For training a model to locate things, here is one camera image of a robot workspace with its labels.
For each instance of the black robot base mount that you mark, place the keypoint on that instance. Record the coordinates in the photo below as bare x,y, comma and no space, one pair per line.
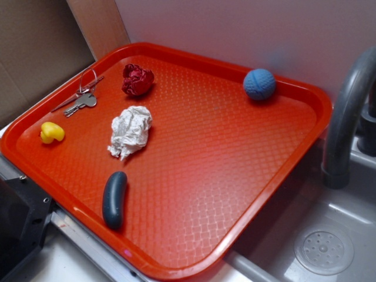
25,213

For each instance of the yellow rubber duck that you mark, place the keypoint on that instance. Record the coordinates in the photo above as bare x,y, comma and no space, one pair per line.
51,131

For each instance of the silver keys on ring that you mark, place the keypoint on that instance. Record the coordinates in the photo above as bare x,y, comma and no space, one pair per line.
84,96

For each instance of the blue textured ball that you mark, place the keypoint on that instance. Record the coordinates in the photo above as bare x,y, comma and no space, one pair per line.
259,84

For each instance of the grey toy faucet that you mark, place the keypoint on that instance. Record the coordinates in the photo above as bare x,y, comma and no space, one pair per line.
345,120

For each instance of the dark grey faucet handle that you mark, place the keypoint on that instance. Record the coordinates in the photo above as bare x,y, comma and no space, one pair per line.
366,142

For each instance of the crumpled red cloth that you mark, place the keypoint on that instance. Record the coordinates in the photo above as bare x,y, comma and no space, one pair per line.
136,80

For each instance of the brown cardboard panel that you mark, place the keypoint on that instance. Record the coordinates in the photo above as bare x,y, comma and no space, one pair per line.
44,43

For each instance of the crumpled white paper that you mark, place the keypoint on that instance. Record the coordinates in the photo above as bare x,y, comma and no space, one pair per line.
130,131

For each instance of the dark green plastic pickle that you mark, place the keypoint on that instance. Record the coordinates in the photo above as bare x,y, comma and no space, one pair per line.
113,200

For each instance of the grey plastic sink basin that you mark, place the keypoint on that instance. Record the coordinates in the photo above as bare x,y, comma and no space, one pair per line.
308,232

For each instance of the red plastic tray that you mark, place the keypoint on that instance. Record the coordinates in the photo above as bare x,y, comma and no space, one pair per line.
212,160

